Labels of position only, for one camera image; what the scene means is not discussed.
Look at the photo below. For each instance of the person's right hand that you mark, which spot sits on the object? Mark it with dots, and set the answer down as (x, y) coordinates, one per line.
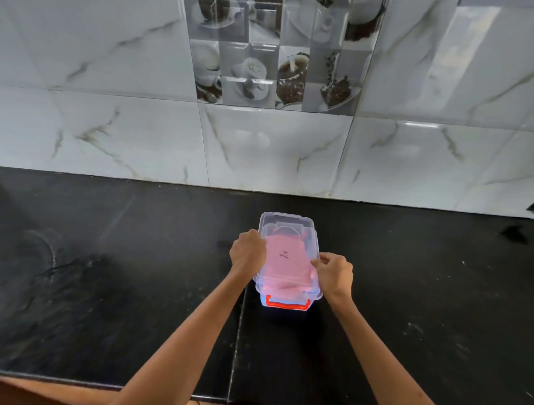
(336, 277)

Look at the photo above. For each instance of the person's left hand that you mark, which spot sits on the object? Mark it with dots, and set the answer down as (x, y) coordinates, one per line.
(247, 253)

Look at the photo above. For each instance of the person's left fingers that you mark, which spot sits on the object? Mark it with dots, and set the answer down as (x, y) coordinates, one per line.
(260, 244)

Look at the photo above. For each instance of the person's right thumb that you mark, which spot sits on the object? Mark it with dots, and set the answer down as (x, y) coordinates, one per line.
(317, 264)

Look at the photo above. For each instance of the clear plastic storage box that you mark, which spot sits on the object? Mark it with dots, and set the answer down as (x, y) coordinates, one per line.
(288, 256)

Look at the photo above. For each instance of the person's left forearm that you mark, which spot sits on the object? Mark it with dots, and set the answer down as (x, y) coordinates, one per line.
(183, 344)

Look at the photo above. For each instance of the person's right forearm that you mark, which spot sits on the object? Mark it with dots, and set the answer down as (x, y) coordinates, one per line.
(375, 354)

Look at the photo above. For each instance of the pink contents in box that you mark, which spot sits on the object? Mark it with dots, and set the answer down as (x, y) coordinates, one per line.
(288, 263)

